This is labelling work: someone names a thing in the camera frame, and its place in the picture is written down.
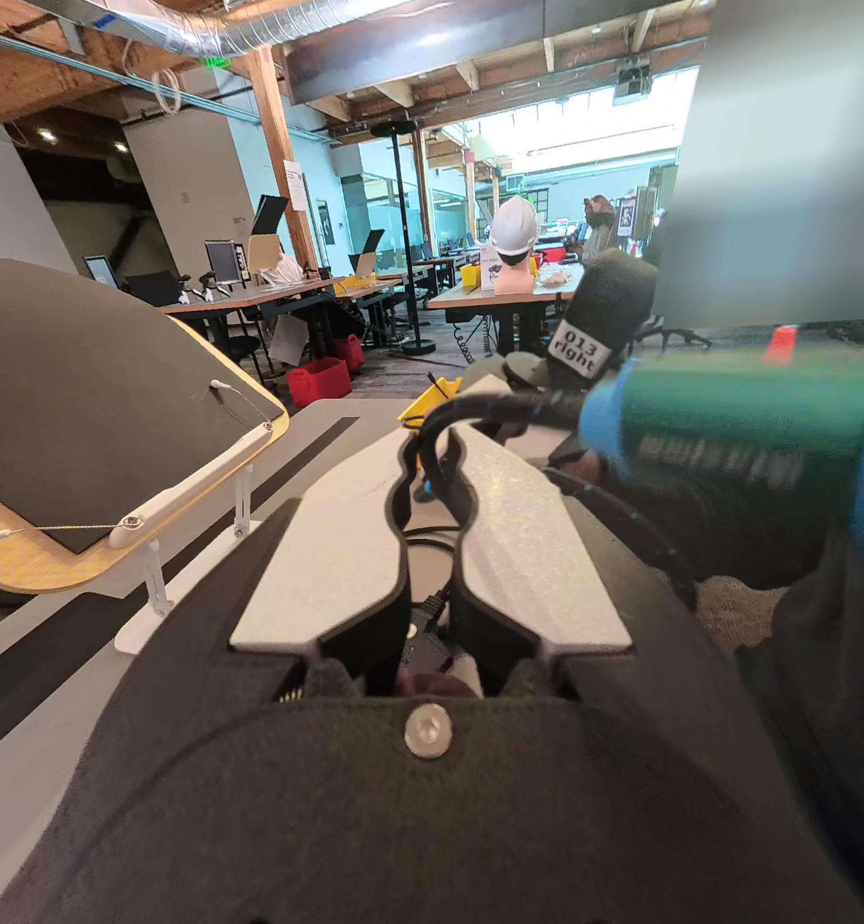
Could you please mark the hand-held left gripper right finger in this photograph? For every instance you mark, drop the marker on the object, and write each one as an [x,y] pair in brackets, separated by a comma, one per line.
[540,570]

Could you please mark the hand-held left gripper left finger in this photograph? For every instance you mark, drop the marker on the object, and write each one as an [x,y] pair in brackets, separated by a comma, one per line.
[323,570]

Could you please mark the black hdmi port box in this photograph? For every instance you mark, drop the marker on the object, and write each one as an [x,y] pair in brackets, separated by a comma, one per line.
[428,650]

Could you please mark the wooden desk with black legs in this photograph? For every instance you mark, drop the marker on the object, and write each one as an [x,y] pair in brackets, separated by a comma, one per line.
[489,297]

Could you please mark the white hard hat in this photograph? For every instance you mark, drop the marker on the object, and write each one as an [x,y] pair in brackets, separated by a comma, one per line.
[512,224]

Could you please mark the red bin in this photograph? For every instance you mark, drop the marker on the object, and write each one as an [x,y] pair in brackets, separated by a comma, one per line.
[320,382]
[349,354]

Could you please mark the yellow plastic bin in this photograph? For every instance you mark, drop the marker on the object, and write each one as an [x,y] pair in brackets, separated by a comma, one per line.
[424,408]

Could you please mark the grey sheet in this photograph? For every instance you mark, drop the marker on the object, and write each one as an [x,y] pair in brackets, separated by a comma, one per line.
[289,339]

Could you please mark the long wooden desk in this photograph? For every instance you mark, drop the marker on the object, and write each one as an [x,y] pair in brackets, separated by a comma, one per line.
[258,292]

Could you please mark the wooden board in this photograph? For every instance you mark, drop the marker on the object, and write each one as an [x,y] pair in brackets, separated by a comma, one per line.
[34,567]

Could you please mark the small silver screen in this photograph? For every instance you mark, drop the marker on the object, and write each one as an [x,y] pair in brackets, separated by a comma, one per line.
[222,261]

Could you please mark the white paper sign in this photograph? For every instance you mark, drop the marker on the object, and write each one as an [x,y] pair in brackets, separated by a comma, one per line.
[294,184]

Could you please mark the black monitor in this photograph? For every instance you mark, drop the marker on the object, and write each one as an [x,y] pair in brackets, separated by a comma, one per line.
[269,214]

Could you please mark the tablet on stand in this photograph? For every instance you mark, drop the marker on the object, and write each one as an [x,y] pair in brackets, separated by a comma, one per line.
[101,271]

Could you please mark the dark wall frame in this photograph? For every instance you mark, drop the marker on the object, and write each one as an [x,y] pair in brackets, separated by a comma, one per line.
[323,224]

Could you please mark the silver spiral air duct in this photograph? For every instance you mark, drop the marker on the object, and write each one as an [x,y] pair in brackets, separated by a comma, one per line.
[273,25]

